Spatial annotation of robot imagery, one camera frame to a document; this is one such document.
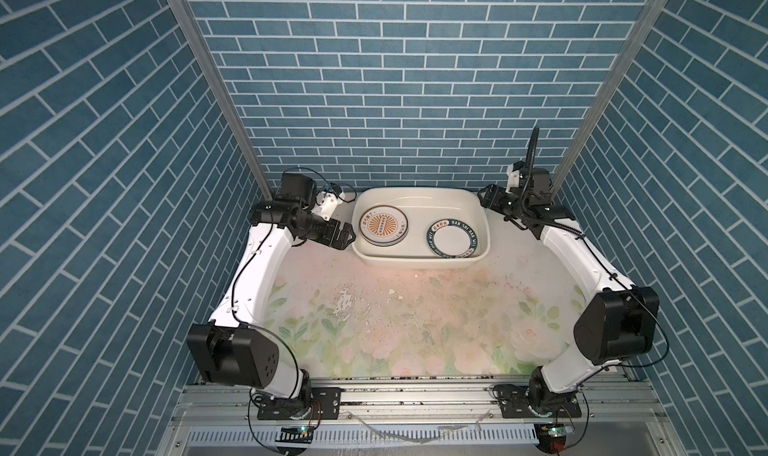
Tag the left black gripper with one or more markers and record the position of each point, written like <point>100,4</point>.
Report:
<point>341,241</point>

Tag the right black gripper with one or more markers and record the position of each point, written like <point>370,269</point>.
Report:
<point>494,194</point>

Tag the orange sunburst plate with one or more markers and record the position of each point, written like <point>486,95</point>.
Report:
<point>384,219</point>
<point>380,240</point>

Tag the green rim text plate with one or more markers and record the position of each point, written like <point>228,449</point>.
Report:
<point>451,236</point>
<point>463,255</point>

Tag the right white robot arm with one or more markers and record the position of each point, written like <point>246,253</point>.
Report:
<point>619,319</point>

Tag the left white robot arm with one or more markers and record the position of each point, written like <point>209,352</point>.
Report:
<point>234,347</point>

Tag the white plastic bin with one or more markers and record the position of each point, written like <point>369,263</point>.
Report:
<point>423,207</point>

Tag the right green circuit board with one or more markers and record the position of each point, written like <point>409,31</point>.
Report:
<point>552,434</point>

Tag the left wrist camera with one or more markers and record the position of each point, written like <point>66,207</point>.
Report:
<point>327,202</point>

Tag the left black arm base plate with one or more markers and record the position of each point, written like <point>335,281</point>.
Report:
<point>327,403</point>

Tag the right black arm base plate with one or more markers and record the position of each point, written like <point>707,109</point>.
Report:
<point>517,402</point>

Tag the aluminium mounting rail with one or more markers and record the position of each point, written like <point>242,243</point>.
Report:
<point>606,398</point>

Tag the white slotted cable duct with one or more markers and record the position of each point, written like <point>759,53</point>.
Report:
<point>358,436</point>

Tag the right aluminium corner post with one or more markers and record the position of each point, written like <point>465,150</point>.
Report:
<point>636,37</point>

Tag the aluminium corner post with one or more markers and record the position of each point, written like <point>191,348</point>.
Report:
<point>636,37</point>
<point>185,18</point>

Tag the left aluminium corner post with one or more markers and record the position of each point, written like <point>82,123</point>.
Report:
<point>185,18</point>

